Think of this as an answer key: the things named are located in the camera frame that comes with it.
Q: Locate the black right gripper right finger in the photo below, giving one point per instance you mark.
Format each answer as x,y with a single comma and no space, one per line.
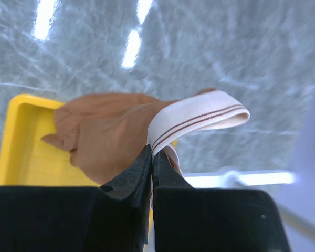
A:
212,219

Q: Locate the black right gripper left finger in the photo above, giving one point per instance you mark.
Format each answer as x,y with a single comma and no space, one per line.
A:
112,217

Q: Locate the brown underwear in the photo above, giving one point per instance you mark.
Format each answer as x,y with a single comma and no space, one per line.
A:
105,132

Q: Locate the yellow plastic tray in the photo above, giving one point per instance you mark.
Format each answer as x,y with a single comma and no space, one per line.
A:
25,159

